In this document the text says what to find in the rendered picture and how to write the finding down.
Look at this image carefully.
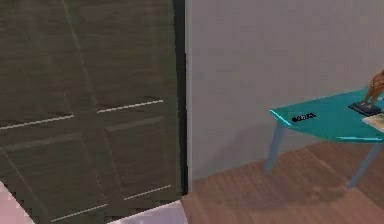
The black remote control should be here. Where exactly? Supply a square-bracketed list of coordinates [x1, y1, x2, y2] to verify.
[291, 112, 318, 123]

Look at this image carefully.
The beige flat book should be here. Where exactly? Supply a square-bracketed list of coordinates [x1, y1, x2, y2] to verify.
[362, 113, 384, 132]

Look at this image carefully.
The dark brown panelled door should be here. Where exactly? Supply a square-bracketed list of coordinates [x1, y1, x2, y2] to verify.
[0, 0, 188, 224]

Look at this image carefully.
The teal table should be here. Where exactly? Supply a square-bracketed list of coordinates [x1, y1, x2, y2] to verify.
[263, 87, 384, 190]

